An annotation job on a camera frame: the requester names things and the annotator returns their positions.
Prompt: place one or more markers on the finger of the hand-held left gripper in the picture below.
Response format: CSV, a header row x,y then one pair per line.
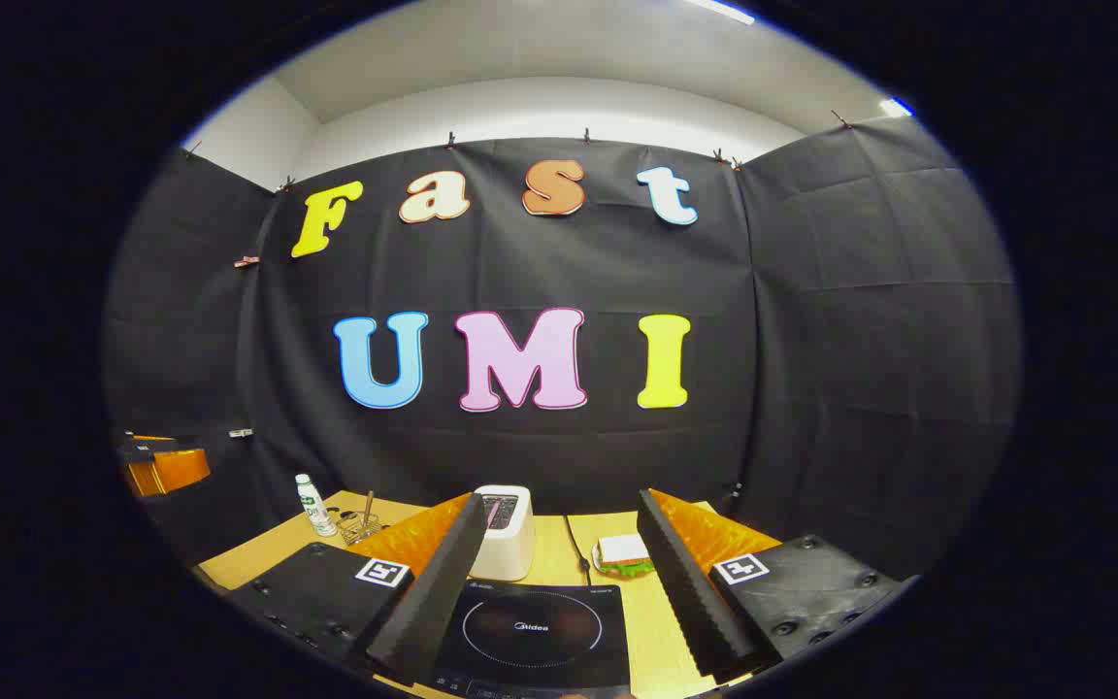
x,y
171,472
151,446

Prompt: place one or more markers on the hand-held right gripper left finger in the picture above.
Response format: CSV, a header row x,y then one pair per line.
x,y
433,602

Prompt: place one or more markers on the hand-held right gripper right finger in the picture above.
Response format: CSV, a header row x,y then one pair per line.
x,y
690,602

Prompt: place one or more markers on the black induction cooktop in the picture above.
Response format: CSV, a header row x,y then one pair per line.
x,y
530,670

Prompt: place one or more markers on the sandwich with lettuce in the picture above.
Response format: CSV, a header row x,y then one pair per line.
x,y
623,551

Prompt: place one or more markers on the white toaster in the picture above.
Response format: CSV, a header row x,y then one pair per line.
x,y
512,549

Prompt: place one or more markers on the white bottle with green label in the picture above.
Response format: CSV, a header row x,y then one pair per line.
x,y
315,510

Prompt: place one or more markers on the black backdrop cloth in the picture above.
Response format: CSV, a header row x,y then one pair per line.
x,y
831,340

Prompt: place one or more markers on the row of small cloth clips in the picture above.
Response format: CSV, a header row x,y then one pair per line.
x,y
450,140

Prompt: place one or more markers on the ceiling light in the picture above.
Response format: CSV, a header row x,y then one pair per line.
x,y
895,107

